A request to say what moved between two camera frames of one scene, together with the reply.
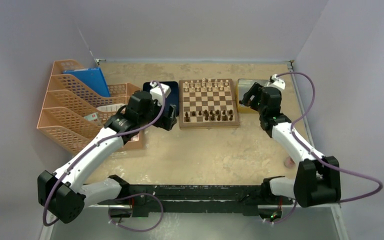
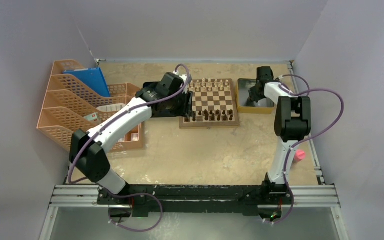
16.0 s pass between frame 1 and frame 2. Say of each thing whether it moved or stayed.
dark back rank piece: stayed
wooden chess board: stayed
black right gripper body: moved
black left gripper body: moved
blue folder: stayed
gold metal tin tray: stayed
